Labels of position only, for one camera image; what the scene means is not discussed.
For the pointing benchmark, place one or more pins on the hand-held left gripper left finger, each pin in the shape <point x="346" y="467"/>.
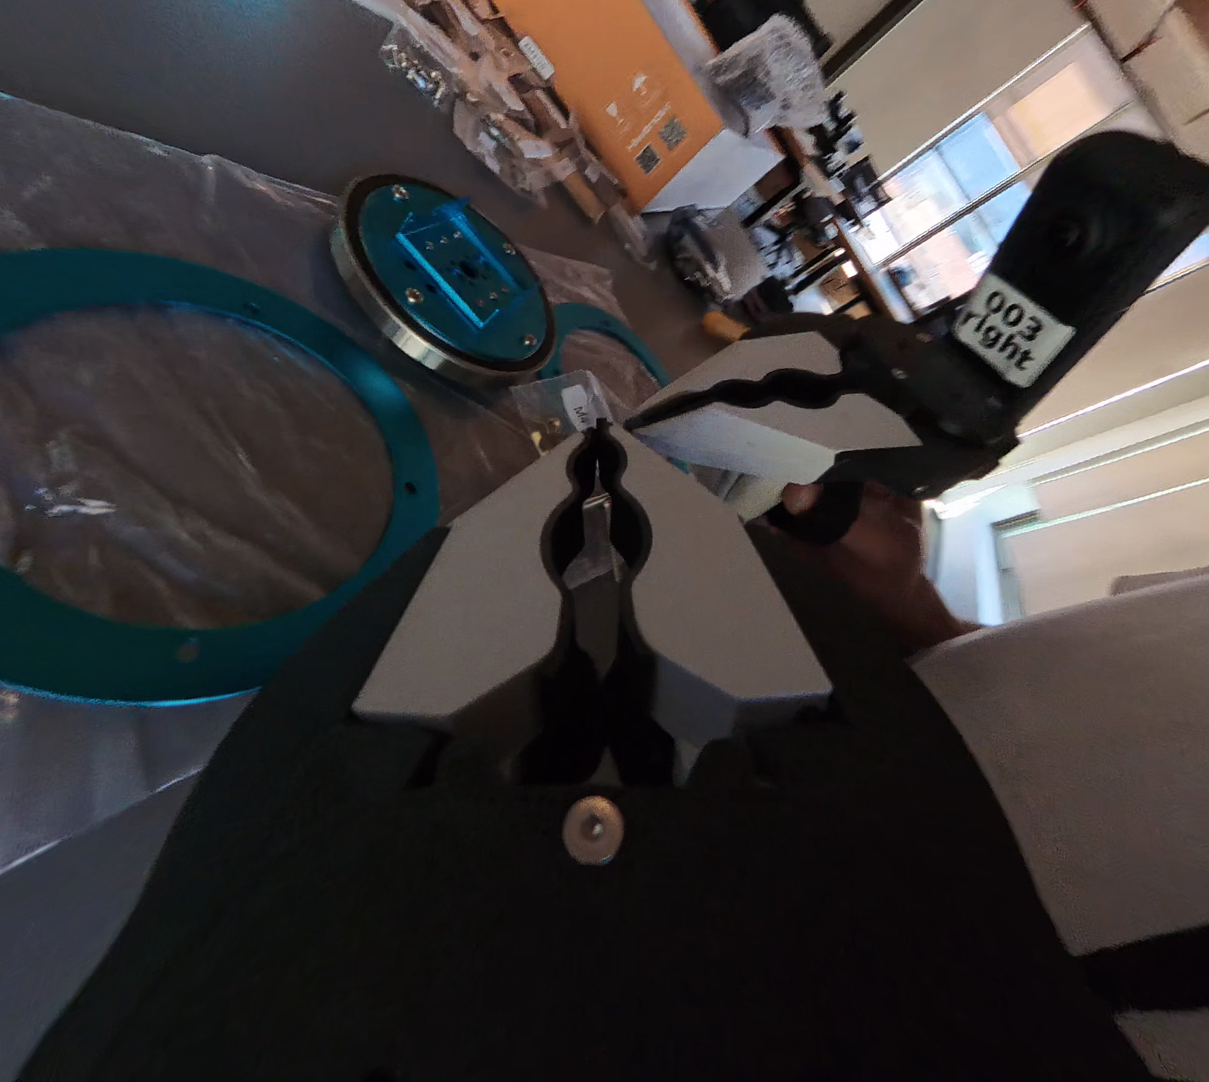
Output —
<point x="463" y="619"/>

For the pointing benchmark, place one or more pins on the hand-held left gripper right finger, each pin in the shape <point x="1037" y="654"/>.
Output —
<point x="718" y="610"/>

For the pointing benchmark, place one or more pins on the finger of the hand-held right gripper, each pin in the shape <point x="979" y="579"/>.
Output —
<point x="803" y="440"/>
<point x="756" y="360"/>

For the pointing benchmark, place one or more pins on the round bearing with blue bracket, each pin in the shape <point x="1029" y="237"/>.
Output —
<point x="444" y="269"/>

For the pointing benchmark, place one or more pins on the large clear plastic bag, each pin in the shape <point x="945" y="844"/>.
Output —
<point x="114" y="185"/>

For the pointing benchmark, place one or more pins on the person's right forearm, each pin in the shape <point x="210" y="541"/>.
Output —
<point x="931" y="605"/>

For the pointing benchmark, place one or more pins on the grey desk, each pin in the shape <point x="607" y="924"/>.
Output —
<point x="142" y="15"/>

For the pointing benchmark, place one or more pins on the person's right hand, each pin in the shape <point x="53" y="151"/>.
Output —
<point x="888" y="535"/>

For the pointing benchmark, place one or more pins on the clear bag with dark parts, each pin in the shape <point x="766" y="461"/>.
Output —
<point x="708" y="261"/>

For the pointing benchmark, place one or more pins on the large window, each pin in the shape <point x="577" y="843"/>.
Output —
<point x="954" y="175"/>

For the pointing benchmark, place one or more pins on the plastic-wrapped dark bundle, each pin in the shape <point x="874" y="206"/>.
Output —
<point x="770" y="77"/>

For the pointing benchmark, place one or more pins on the pile of small hardware bags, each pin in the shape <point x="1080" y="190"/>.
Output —
<point x="492" y="110"/>

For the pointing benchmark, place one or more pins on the orange cardboard box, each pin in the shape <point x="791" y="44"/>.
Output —
<point x="567" y="15"/>

